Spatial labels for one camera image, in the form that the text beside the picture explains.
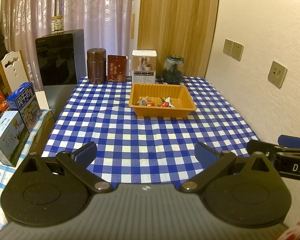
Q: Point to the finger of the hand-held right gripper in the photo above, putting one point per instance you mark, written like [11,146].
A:
[258,146]
[291,141]

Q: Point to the orange plastic tray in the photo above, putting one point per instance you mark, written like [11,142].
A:
[162,111]

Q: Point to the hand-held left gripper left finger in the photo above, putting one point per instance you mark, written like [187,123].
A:
[86,152]

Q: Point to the green glass jar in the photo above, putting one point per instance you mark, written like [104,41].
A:
[173,70]

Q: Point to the pale patterned curtain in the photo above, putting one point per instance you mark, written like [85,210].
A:
[90,12]

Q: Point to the blue milk carton box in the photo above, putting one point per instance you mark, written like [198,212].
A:
[25,105]

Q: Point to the dark red printed pouch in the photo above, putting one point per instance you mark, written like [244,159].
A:
[117,68]

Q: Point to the brown metal canister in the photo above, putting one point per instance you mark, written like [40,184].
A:
[97,66]

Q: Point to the grey green seaweed packet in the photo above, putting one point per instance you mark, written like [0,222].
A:
[141,102]

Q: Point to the light blue milk box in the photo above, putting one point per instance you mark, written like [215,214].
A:
[7,140]

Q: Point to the beige wall socket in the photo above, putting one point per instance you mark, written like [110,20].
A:
[237,51]
[227,47]

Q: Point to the long red snack packet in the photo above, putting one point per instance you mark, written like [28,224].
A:
[163,104]

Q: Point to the white chair back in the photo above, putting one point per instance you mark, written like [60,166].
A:
[13,67]

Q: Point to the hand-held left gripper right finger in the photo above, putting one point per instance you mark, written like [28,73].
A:
[205,153]

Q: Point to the red and white cloth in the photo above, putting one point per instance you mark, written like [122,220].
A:
[297,231]

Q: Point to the glass jar with gold lid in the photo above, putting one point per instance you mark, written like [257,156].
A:
[57,25]

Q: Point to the white product box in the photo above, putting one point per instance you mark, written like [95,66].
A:
[143,66]

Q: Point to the blue checked tablecloth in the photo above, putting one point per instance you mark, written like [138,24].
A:
[140,135]

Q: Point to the wooden wardrobe panel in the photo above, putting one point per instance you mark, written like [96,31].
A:
[177,17]

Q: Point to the black glossy appliance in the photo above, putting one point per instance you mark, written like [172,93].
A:
[60,57]

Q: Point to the silver snack wrapper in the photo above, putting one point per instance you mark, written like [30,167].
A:
[169,101]

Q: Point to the red square snack packet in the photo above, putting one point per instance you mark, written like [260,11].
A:
[150,103]

